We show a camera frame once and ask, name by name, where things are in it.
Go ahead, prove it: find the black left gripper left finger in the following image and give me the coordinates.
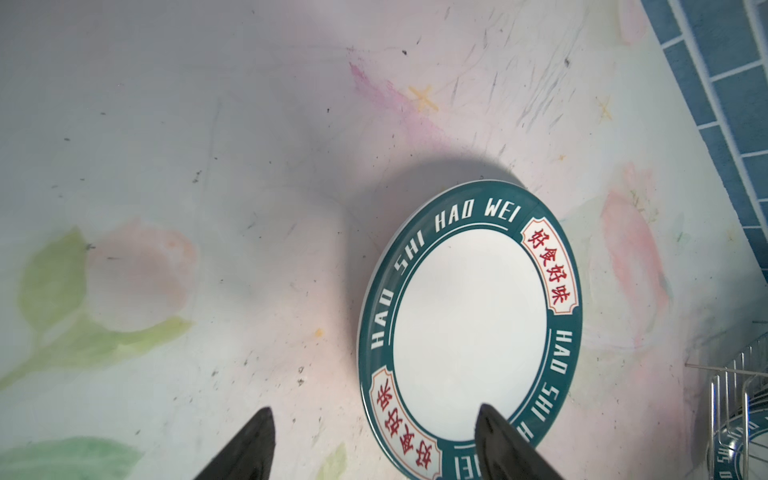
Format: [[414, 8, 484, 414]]
[[195, 407, 276, 480]]

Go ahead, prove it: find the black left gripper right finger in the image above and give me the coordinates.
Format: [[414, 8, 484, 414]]
[[475, 404, 563, 480]]

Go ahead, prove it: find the green rim white plate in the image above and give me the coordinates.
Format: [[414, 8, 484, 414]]
[[357, 179, 583, 479]]

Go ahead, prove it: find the chrome wire dish rack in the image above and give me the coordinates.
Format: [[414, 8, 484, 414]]
[[686, 334, 767, 479]]

